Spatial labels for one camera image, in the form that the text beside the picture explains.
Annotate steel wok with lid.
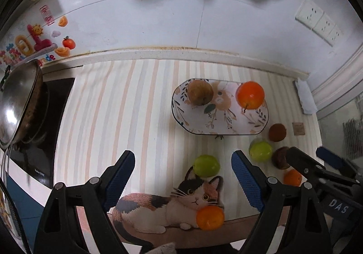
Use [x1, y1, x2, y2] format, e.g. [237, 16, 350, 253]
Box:
[0, 59, 45, 187]

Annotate floral oval plate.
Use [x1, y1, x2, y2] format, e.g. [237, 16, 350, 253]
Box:
[172, 78, 269, 135]

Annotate colourful wall stickers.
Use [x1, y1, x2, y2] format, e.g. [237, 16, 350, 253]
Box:
[1, 2, 76, 70]

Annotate orange near cat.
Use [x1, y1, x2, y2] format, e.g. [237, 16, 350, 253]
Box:
[196, 206, 225, 231]

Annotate brown pear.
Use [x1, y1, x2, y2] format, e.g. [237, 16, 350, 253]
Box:
[187, 80, 214, 106]

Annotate white folded cloth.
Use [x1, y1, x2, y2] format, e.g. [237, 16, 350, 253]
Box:
[294, 78, 317, 115]

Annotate large orange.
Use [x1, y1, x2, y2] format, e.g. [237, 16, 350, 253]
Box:
[236, 81, 265, 110]

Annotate dark brown fruit lower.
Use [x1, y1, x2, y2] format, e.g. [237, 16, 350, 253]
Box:
[271, 147, 290, 170]

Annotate blue cabinet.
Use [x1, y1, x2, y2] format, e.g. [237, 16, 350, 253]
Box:
[7, 176, 44, 250]

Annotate striped cat print mat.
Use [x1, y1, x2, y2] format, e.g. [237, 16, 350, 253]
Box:
[54, 59, 322, 248]

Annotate small orange right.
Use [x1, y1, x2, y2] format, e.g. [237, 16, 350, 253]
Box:
[283, 169, 302, 187]

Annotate green apple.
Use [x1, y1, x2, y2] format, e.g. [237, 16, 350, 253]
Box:
[249, 141, 273, 162]
[193, 155, 220, 178]

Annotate small brown coaster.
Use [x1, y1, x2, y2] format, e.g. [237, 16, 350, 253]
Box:
[292, 122, 306, 136]

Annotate dark brown fruit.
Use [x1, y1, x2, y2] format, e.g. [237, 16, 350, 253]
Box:
[271, 147, 290, 170]
[268, 123, 287, 142]

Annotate dark brown fruit upper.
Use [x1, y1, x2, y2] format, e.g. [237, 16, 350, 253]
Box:
[268, 123, 287, 142]

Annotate black induction cooktop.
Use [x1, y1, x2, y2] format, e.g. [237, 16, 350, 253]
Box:
[10, 77, 74, 188]

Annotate white wall socket strip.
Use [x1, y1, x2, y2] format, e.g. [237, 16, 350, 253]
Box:
[295, 0, 343, 47]

